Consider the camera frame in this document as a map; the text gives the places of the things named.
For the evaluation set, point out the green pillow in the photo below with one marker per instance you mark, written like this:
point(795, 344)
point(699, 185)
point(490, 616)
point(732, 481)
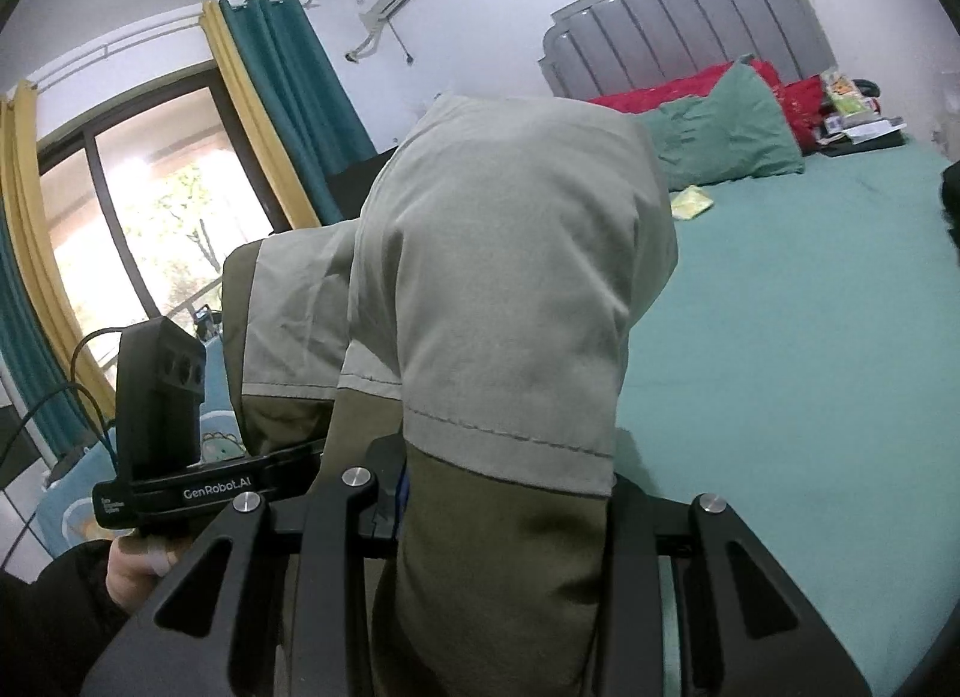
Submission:
point(727, 134)

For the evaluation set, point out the white curtain rod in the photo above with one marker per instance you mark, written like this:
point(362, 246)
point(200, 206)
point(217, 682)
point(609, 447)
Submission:
point(150, 29)

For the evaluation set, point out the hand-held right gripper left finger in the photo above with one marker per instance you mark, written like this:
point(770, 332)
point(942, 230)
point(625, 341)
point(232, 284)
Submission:
point(386, 494)

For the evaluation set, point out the teal curtain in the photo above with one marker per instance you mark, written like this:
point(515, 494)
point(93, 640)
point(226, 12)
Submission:
point(307, 89)
point(30, 352)

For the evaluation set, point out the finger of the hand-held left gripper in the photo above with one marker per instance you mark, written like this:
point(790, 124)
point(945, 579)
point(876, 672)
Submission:
point(296, 468)

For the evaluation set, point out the glass window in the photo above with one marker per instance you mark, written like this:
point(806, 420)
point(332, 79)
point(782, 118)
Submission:
point(165, 202)

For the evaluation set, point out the black monitor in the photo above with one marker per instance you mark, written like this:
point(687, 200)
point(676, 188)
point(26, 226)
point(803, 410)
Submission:
point(360, 187)

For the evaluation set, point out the yellow curtain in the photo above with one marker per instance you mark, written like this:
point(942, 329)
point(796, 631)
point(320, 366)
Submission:
point(34, 232)
point(247, 112)

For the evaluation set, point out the red pillow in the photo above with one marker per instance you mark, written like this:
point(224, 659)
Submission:
point(802, 104)

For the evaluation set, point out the yellow snack packet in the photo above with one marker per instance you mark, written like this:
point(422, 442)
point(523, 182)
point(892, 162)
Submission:
point(690, 203)

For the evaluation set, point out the olive green pants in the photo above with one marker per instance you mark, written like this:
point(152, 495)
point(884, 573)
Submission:
point(510, 277)

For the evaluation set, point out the grey padded headboard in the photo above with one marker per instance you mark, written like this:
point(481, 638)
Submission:
point(690, 14)

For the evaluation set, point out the person's left hand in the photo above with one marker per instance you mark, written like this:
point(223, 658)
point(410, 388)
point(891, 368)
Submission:
point(135, 577)

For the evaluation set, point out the person's left forearm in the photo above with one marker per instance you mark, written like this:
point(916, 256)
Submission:
point(52, 629)

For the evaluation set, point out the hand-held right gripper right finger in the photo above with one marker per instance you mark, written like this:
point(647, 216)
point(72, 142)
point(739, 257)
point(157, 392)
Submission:
point(630, 517)

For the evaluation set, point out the green snack packet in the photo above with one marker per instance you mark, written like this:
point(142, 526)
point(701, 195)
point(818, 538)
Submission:
point(847, 100)

